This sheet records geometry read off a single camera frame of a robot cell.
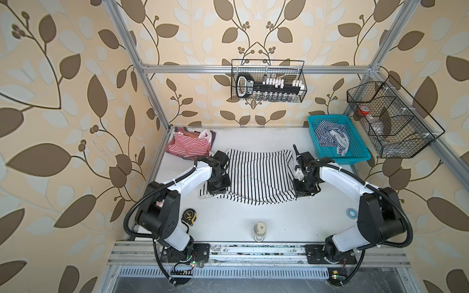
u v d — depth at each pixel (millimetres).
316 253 732
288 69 911
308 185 747
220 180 739
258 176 847
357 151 1014
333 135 1116
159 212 444
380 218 437
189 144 1085
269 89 839
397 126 725
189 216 823
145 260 741
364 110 877
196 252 743
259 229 708
